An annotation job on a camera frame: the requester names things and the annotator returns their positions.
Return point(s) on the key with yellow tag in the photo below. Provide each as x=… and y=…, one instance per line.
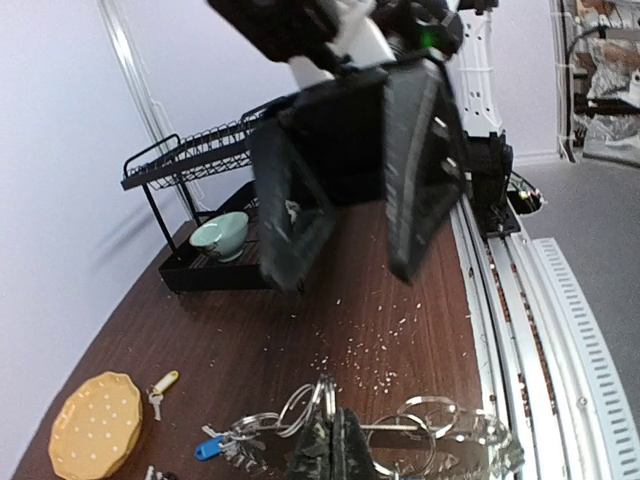
x=157, y=391

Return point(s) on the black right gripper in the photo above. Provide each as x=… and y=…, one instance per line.
x=390, y=132

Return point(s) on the black wire dish rack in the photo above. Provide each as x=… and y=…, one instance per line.
x=176, y=162

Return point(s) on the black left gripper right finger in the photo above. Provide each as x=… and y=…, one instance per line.
x=351, y=458

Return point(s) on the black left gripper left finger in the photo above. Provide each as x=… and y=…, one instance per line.
x=312, y=454

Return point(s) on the left aluminium corner post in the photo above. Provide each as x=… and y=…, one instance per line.
x=152, y=112

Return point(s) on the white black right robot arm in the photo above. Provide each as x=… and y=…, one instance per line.
x=489, y=155

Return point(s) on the pale green bowl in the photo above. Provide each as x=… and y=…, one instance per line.
x=222, y=238

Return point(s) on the yellow dotted plate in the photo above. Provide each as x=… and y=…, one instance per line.
x=97, y=428

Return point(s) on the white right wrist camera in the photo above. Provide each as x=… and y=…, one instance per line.
x=358, y=37

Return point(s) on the aluminium front rail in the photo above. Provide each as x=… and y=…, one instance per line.
x=545, y=369

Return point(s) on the blue tag key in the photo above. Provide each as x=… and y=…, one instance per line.
x=212, y=448

